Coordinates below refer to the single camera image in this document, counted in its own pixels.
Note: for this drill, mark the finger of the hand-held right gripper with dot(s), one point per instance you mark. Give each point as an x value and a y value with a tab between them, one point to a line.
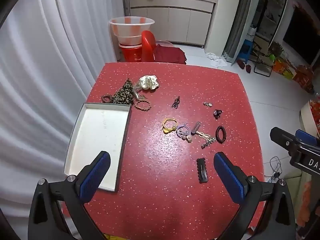
285	140
306	137

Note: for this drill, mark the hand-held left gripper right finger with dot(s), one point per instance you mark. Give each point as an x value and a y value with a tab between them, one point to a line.
228	175

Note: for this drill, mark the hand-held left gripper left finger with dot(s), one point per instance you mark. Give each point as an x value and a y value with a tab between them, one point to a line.
96	175

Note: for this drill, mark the white shallow box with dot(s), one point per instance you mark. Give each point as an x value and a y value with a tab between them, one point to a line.
95	135

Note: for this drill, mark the purple gem claw clip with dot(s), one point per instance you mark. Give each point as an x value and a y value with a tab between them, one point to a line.
217	113

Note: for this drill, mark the silver earring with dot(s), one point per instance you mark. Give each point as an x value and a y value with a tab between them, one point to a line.
207	103

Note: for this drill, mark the black scalloped hair clip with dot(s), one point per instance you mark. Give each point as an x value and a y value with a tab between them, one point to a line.
202	170

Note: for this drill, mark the silver rhinestone barrette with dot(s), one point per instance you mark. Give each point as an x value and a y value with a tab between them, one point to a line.
208	143

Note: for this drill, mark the beige looped hair clip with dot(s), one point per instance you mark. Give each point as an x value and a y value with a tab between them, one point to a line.
203	135

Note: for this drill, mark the grey snap hair clip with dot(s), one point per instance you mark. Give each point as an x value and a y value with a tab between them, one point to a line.
194	130

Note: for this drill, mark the orange gift boxes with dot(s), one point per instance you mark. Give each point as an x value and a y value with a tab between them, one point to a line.
300	73

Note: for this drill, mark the black metal rack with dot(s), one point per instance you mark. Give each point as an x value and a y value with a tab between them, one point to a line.
260	71

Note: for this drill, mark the dark red slipper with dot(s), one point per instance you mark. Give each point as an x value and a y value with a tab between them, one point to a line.
248	68
240	64

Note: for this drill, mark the leopard print scrunchie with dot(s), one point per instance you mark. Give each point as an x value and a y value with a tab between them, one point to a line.
122	93

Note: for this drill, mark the small dark claw clip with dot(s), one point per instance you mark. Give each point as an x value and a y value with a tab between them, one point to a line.
175	102

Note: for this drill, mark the clear plastic hair clip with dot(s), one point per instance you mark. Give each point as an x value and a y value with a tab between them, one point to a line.
136	93

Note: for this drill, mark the small tan hair clip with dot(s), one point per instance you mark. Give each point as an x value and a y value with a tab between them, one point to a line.
144	96

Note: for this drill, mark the potted plant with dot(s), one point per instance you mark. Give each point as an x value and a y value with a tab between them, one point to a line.
276	48

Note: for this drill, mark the blue plastic stool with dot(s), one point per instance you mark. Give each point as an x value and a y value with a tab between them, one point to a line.
246	50

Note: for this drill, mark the black television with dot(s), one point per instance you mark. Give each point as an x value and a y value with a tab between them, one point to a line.
305	35

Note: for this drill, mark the white cloth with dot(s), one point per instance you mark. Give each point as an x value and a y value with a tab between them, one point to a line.
216	60

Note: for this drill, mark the white polka dot scrunchie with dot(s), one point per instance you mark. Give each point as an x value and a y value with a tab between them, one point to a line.
148	82

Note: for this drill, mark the red plastic bucket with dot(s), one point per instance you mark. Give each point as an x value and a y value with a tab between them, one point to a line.
130	53

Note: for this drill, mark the grey curtain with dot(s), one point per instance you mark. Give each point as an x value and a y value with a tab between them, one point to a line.
240	17

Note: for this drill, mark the dark red cloth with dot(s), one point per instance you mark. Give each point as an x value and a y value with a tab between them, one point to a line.
170	55

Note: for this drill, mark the white curtain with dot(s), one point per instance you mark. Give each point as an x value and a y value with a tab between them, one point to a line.
37	55

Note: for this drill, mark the white and orange plastic basin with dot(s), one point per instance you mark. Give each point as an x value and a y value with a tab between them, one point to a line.
130	31

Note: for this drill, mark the beige counter cabinet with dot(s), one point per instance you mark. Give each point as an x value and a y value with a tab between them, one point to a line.
175	22

